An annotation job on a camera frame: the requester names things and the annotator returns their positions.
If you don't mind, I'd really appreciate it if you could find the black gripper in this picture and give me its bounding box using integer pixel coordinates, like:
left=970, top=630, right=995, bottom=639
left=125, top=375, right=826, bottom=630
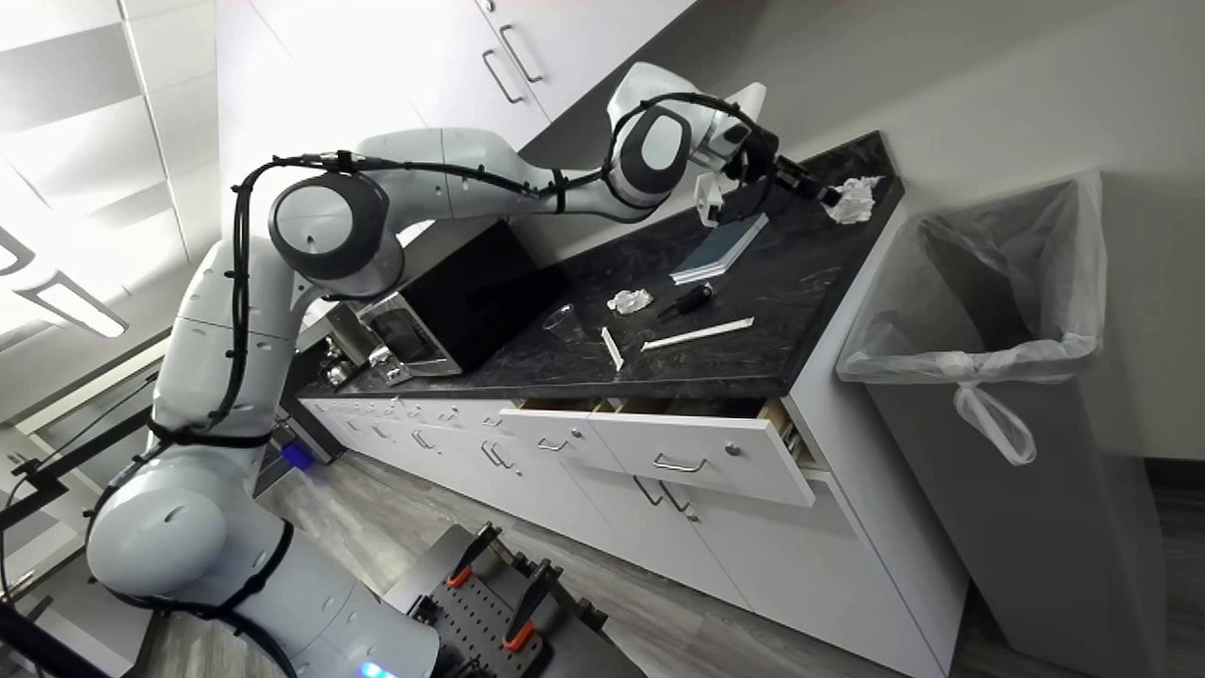
left=720, top=119, right=848, bottom=215

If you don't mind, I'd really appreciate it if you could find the white tissue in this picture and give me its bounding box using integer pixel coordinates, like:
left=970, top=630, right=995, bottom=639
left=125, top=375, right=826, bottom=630
left=603, top=287, right=658, bottom=315
left=821, top=174, right=887, bottom=228

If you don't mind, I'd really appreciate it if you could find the grey trash bin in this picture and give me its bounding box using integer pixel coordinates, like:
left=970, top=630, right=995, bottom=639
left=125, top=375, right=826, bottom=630
left=831, top=170, right=1113, bottom=470

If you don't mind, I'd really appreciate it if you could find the gray trash can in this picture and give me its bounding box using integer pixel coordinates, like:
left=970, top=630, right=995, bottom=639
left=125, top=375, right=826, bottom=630
left=835, top=164, right=1174, bottom=678

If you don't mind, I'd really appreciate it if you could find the blue book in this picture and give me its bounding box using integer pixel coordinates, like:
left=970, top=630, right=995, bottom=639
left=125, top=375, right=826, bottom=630
left=668, top=212, right=774, bottom=291

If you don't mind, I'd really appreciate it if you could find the white stick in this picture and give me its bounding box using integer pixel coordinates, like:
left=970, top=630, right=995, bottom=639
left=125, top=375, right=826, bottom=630
left=638, top=311, right=762, bottom=352

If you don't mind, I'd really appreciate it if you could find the white upper cabinet door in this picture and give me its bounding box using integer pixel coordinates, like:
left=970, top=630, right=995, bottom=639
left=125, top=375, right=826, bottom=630
left=216, top=0, right=559, bottom=154
left=475, top=0, right=696, bottom=119

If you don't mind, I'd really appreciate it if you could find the open white drawer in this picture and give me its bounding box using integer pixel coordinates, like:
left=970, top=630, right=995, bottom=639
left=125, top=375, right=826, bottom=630
left=498, top=395, right=821, bottom=510

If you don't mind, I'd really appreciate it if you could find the white lower cabinet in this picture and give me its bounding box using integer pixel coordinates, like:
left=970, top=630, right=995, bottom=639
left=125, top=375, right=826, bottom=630
left=298, top=174, right=973, bottom=678

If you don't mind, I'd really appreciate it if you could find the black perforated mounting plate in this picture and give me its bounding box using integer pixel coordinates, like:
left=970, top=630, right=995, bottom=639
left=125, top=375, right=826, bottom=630
left=410, top=524, right=616, bottom=678

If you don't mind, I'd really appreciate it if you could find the ceiling light fixture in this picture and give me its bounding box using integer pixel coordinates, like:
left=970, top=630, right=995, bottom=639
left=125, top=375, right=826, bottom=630
left=0, top=222, right=132, bottom=347

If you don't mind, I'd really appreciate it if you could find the silver cabinet handle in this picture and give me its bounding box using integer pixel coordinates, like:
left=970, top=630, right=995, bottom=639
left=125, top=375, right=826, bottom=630
left=498, top=20, right=549, bottom=85
left=479, top=46, right=533, bottom=110

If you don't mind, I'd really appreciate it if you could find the black clamp with orange handle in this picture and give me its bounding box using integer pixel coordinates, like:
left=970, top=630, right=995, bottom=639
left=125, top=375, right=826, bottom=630
left=437, top=532, right=504, bottom=605
left=498, top=561, right=569, bottom=671

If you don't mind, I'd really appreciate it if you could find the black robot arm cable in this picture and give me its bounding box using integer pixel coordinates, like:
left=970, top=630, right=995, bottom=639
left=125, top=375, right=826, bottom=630
left=149, top=85, right=793, bottom=445

